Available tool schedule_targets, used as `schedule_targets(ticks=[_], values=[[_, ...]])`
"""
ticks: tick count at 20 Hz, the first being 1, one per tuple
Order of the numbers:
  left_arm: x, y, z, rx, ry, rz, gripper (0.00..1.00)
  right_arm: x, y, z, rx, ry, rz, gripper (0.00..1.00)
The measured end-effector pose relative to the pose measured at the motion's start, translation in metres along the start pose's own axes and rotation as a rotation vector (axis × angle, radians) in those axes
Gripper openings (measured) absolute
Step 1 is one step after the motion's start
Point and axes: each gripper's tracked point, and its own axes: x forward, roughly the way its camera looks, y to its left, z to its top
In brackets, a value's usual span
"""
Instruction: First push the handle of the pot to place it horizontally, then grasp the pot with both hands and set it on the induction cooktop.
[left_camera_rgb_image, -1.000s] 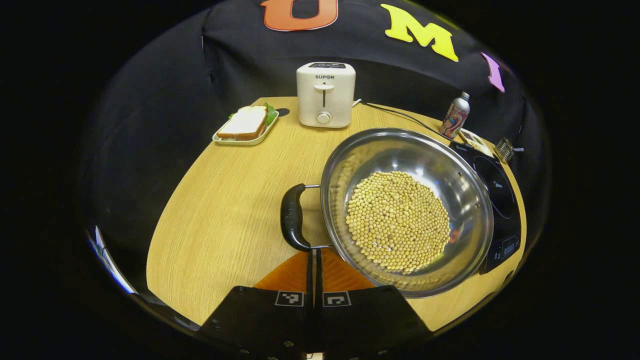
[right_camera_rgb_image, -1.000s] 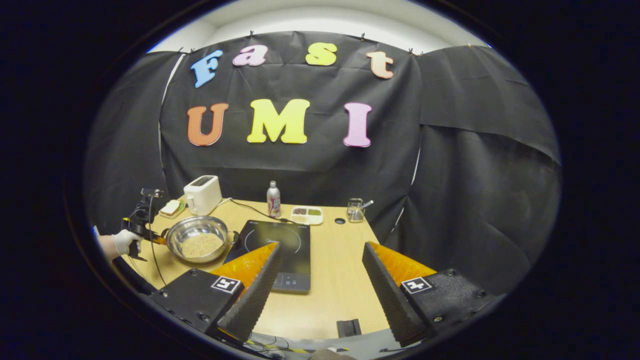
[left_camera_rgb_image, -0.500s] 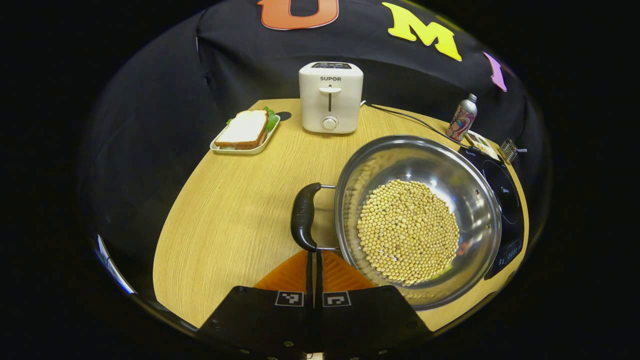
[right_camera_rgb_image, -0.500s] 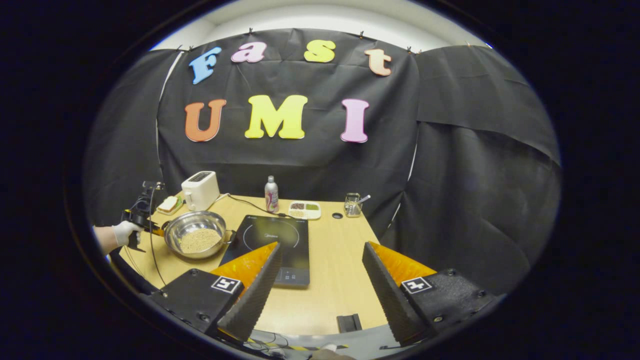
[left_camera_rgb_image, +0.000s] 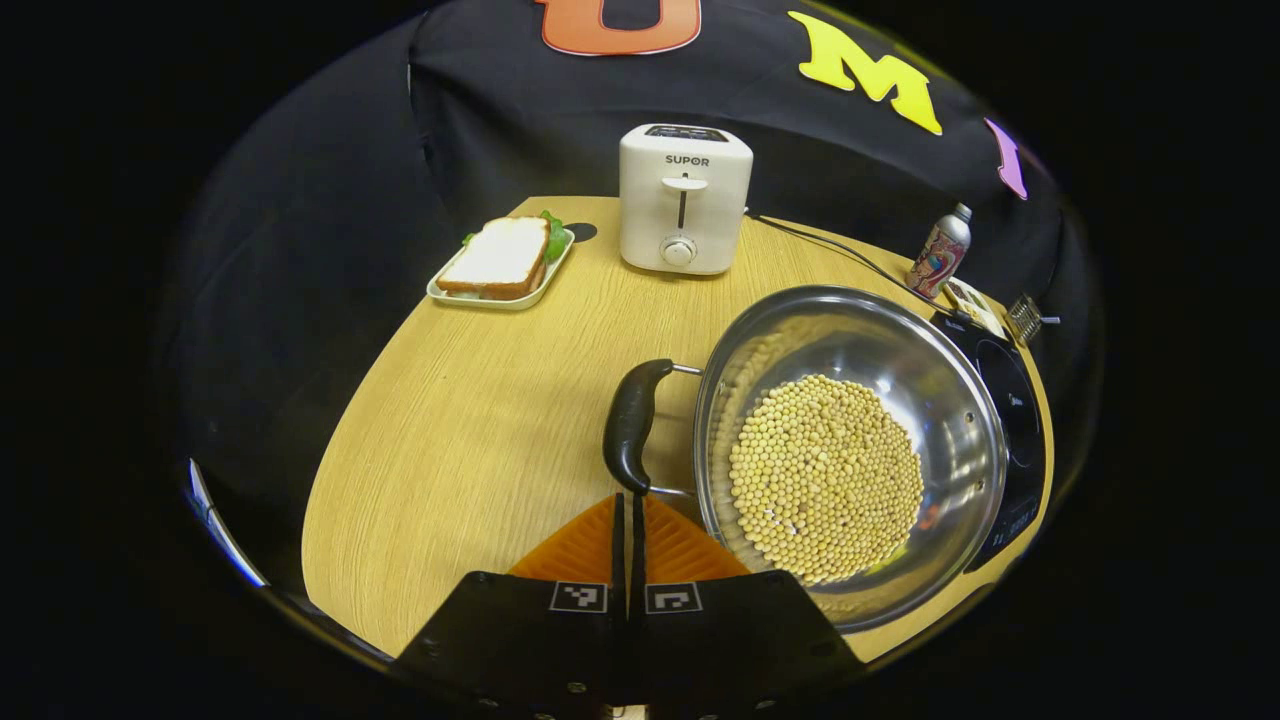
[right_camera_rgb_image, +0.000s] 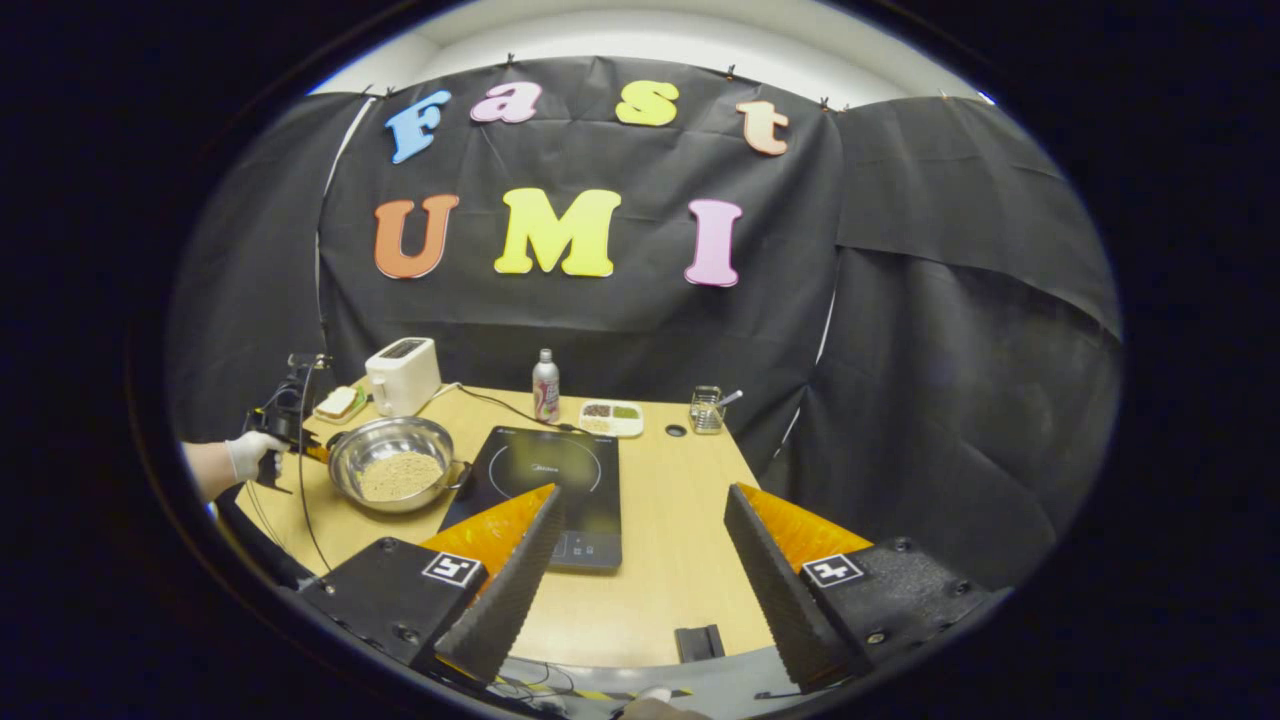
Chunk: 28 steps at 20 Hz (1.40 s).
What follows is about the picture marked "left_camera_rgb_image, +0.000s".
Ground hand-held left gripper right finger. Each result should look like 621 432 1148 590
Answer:
632 492 866 720

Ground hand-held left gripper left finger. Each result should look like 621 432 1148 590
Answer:
395 492 633 720

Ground steel pot with black handles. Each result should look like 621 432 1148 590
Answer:
603 285 1009 634

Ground black induction cooktop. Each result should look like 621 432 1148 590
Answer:
930 310 1048 574

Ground soybeans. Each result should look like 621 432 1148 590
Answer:
728 374 926 587

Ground pale green sandwich plate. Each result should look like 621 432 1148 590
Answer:
427 225 577 312

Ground sandwich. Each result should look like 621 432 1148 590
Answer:
437 210 569 301

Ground white divided tray of beans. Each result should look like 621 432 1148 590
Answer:
940 278 1011 341

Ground white toaster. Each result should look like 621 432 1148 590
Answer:
618 123 755 276

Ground printed drink bottle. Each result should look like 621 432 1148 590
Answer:
906 203 973 300

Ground black backdrop cloth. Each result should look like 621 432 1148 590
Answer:
165 0 1101 601

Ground black power cable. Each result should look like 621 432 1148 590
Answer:
745 212 966 321

